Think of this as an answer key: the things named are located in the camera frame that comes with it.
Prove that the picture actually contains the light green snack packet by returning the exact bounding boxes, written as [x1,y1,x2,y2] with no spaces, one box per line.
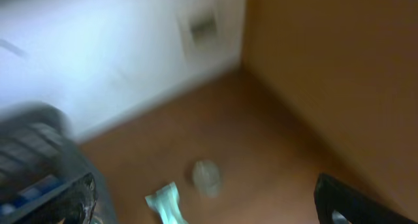
[145,182,188,224]

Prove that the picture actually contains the silver tin can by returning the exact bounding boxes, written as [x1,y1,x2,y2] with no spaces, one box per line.
[192,159,222,197]

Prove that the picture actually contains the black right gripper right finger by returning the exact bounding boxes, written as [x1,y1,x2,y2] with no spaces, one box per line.
[313,173,417,224]

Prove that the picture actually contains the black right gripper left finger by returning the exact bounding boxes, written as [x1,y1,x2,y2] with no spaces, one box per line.
[1,173,97,224]

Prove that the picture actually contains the grey plastic basket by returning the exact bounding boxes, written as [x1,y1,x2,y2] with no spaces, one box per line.
[1,103,118,223]

